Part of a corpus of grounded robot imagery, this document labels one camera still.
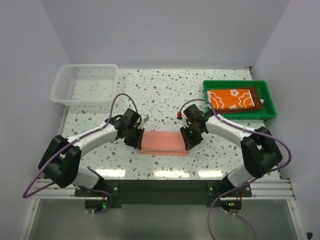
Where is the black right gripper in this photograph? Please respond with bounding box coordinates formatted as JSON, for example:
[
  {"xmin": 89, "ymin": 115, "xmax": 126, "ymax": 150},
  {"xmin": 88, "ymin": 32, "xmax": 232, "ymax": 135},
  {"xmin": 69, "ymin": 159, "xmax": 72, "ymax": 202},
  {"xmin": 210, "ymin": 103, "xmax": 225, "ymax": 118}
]
[{"xmin": 180, "ymin": 123, "xmax": 204, "ymax": 151}]

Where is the peach pink towel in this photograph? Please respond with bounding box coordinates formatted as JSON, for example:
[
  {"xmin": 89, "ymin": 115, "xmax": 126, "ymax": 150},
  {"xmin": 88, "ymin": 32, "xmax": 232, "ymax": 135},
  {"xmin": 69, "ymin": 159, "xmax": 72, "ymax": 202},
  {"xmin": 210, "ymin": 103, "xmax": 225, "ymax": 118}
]
[{"xmin": 139, "ymin": 131, "xmax": 188, "ymax": 157}]

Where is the orange patterned cream towel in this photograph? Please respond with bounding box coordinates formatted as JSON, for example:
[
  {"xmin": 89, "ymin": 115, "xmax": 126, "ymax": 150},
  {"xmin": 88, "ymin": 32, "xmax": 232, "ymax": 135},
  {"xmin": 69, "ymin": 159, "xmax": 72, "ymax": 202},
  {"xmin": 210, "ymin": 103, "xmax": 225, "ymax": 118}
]
[{"xmin": 206, "ymin": 88, "xmax": 256, "ymax": 111}]

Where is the brown towel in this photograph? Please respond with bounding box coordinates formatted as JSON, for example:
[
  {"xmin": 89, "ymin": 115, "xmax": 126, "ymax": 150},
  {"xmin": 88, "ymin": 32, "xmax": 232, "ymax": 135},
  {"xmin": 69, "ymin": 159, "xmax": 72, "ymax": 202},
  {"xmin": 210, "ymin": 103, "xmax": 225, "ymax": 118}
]
[{"xmin": 215, "ymin": 87, "xmax": 264, "ymax": 114}]

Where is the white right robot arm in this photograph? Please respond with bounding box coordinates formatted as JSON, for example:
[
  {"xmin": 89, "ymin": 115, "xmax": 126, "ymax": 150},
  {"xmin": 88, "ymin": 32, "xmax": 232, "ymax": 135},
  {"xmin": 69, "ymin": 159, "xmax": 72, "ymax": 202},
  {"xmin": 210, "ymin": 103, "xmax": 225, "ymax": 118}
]
[{"xmin": 178, "ymin": 104, "xmax": 283, "ymax": 197}]

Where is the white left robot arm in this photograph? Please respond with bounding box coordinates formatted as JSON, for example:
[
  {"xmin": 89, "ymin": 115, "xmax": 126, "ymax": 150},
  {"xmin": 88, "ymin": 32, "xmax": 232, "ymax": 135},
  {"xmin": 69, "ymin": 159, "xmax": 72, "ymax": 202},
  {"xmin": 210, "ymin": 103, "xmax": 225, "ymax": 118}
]
[{"xmin": 38, "ymin": 108, "xmax": 145, "ymax": 197}]

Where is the white plastic laundry basket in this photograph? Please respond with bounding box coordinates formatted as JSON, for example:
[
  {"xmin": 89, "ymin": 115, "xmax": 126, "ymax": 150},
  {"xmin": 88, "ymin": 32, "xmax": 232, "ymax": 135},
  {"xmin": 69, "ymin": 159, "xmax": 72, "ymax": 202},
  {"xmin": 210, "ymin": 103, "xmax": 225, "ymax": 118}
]
[{"xmin": 50, "ymin": 64, "xmax": 120, "ymax": 107}]

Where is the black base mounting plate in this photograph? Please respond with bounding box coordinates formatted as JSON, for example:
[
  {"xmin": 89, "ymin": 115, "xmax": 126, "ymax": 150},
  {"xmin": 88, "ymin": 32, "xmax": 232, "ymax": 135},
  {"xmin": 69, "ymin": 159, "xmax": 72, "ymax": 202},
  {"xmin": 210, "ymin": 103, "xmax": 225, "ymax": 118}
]
[{"xmin": 74, "ymin": 179, "xmax": 252, "ymax": 211}]

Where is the green plastic tray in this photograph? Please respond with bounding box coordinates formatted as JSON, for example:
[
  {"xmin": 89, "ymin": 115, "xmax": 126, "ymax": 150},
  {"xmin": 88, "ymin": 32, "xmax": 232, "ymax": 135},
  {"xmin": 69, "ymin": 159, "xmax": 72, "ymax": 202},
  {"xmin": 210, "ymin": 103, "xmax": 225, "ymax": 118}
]
[{"xmin": 203, "ymin": 80, "xmax": 277, "ymax": 121}]

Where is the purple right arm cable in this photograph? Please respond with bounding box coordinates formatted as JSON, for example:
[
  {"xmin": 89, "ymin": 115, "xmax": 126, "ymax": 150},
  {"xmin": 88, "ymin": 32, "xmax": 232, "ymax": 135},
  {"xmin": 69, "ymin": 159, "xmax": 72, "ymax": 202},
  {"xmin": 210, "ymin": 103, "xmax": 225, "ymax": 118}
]
[{"xmin": 176, "ymin": 98, "xmax": 293, "ymax": 240}]

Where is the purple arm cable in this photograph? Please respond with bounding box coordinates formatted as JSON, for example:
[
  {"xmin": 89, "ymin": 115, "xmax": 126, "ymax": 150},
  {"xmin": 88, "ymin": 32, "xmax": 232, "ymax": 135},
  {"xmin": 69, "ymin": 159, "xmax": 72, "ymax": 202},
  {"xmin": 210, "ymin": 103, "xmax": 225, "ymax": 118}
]
[
  {"xmin": 176, "ymin": 98, "xmax": 293, "ymax": 240},
  {"xmin": 22, "ymin": 93, "xmax": 141, "ymax": 215}
]

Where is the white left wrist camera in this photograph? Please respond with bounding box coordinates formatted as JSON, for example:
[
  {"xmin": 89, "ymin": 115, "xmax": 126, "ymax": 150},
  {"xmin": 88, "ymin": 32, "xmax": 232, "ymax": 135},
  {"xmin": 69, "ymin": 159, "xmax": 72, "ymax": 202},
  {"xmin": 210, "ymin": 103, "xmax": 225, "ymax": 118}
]
[{"xmin": 140, "ymin": 114, "xmax": 150, "ymax": 124}]

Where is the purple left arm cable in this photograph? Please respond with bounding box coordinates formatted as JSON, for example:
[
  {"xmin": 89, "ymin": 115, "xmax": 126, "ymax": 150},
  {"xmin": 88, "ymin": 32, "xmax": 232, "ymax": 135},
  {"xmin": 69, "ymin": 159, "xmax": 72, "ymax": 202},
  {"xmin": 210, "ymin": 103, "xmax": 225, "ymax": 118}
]
[{"xmin": 22, "ymin": 93, "xmax": 141, "ymax": 215}]

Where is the aluminium rail frame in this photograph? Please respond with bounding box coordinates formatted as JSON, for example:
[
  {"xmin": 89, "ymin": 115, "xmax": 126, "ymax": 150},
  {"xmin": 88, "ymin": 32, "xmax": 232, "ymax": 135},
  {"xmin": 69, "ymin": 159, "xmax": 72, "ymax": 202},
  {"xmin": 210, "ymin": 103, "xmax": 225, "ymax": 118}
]
[{"xmin": 18, "ymin": 159, "xmax": 303, "ymax": 240}]

